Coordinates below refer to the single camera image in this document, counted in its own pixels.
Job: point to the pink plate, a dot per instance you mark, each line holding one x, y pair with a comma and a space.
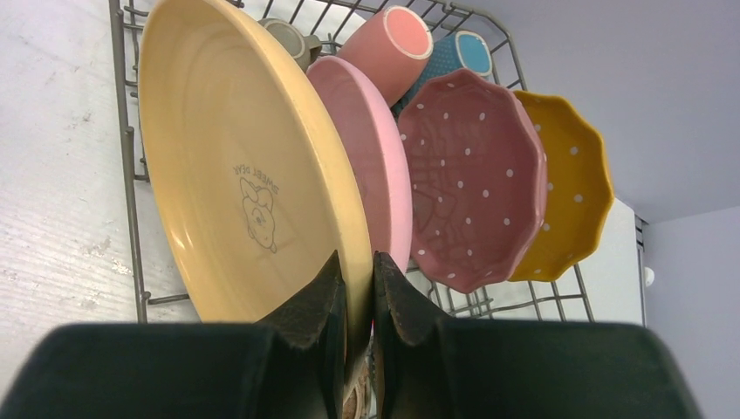
374, 148

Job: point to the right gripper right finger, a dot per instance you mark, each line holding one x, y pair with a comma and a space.
430, 364

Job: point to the cream bottom plate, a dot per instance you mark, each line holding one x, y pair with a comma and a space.
252, 183

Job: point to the maroon polka dot plate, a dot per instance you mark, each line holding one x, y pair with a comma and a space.
478, 175

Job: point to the pink cup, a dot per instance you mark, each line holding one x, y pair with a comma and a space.
391, 48

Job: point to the aluminium rail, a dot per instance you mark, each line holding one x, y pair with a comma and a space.
639, 239

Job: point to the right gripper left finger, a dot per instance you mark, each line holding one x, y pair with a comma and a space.
289, 364

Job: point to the blue mug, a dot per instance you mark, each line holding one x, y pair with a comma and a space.
462, 49

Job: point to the grey ceramic mug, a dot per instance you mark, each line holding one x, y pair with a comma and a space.
304, 49

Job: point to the yellow polka dot plate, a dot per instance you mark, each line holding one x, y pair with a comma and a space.
579, 188

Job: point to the grey wire dish rack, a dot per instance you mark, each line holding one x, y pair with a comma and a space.
565, 299

